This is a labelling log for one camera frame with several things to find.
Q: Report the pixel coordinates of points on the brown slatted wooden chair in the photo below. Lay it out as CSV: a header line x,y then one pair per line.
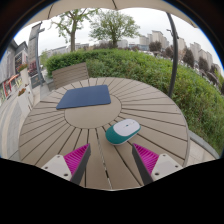
x,y
70,75

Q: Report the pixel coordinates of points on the white and teal computer mouse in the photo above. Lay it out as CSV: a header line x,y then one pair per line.
x,y
124,129

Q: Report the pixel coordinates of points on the white planter box with flowers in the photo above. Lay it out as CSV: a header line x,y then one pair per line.
x,y
24,75
25,101

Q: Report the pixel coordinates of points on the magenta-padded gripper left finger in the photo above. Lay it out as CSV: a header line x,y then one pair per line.
x,y
60,166

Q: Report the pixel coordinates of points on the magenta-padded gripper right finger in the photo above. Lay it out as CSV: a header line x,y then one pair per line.
x,y
164,165

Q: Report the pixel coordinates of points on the dark blue mouse pad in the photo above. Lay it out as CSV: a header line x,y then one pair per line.
x,y
85,96

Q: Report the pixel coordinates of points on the round-crowned leafy tree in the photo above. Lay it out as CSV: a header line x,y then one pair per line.
x,y
113,25

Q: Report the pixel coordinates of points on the group of apartment buildings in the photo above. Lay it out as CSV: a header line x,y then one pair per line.
x,y
156,36

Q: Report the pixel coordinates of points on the thin-trunk sparse tree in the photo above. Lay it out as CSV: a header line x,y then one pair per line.
x,y
72,36

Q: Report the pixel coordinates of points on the dark curved parasol pole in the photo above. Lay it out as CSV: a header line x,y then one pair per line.
x,y
174,66

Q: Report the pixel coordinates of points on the grey shopfront building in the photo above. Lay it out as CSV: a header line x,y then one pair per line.
x,y
10,63

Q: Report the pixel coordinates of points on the tall grey sign pillar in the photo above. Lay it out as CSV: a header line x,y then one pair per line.
x,y
33,50

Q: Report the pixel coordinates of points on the beige parasol canopy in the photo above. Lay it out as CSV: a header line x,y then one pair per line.
x,y
83,3

